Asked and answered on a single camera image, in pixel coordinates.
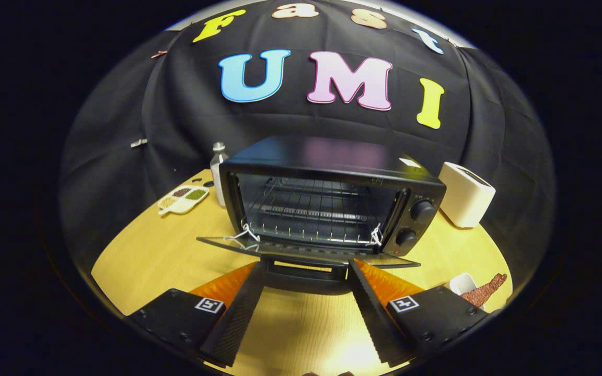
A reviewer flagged white divided grain dish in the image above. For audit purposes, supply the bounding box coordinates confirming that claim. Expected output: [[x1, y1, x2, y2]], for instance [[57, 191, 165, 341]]
[[157, 185, 210, 216]]

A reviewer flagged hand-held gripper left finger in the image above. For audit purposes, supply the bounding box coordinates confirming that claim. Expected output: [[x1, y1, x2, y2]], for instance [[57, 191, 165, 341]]
[[126, 261, 266, 368]]

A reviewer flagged black backdrop cloth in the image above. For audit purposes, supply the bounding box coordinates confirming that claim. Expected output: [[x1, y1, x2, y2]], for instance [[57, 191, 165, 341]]
[[60, 0, 557, 285]]

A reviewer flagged white pop-up toaster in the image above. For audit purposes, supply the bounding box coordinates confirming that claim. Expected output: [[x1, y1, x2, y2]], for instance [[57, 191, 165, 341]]
[[438, 162, 496, 228]]

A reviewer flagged clear plastic bottle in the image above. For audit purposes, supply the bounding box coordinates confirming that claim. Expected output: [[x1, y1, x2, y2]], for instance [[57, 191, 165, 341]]
[[210, 142, 230, 207]]

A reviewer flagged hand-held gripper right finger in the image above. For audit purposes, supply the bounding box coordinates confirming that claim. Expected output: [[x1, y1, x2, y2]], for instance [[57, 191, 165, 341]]
[[348, 258, 492, 367]]

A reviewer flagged black toaster oven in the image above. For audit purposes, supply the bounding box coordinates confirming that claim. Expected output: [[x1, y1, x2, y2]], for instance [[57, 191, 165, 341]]
[[196, 136, 447, 296]]

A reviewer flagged white ribbed tray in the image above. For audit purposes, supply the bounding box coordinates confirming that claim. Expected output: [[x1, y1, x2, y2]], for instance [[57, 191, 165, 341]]
[[448, 273, 478, 296]]

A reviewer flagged reddish brown meat piece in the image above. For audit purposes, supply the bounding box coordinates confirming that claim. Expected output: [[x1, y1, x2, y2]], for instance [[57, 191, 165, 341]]
[[460, 273, 508, 309]]

